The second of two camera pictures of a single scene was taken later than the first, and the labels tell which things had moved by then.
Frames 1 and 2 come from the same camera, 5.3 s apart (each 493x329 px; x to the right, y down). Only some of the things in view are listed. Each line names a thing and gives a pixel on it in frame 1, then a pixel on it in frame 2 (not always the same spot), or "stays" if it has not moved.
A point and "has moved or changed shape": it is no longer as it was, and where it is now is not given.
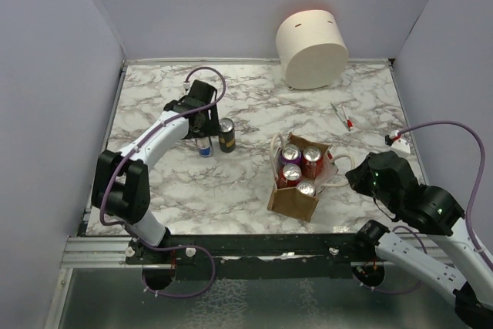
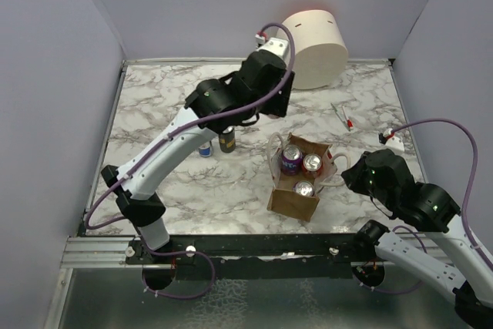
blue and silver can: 204,147 stays
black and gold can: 226,135 stays
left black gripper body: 209,126 → 276,105
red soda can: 312,162 has moved or changed shape
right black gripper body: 363,181 stays
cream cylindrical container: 313,51 stays
